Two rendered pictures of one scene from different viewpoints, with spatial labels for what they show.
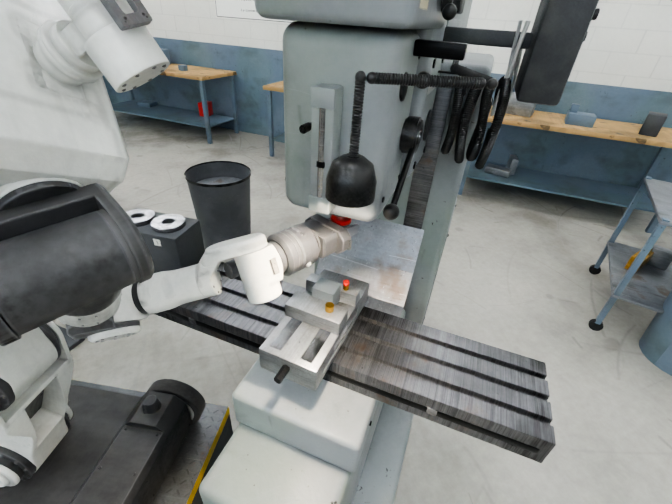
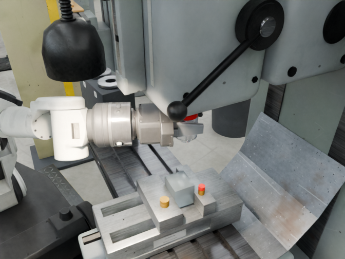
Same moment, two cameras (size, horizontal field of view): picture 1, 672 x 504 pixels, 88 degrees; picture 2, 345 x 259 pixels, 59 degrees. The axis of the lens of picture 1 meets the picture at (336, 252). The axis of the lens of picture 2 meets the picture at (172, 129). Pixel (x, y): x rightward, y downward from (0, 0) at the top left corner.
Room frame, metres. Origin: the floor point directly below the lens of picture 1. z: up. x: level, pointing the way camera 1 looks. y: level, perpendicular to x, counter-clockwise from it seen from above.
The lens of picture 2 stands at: (0.29, -0.35, 1.57)
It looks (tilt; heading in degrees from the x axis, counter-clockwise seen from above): 33 degrees down; 43
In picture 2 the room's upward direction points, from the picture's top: straight up
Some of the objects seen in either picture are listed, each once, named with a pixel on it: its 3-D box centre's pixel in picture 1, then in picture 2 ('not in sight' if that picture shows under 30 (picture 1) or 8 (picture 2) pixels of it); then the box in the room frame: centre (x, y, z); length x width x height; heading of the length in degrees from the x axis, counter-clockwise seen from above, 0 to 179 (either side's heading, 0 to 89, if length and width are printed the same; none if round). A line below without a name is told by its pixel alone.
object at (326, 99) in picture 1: (324, 152); (126, 25); (0.59, 0.03, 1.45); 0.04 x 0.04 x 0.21; 71
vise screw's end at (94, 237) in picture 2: (281, 374); (91, 238); (0.49, 0.10, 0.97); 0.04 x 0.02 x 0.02; 158
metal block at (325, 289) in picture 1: (326, 294); (179, 189); (0.70, 0.02, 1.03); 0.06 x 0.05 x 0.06; 68
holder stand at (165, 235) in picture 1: (160, 247); (107, 100); (0.87, 0.53, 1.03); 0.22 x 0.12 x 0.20; 78
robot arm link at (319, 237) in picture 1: (310, 242); (140, 124); (0.62, 0.05, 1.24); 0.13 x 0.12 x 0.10; 49
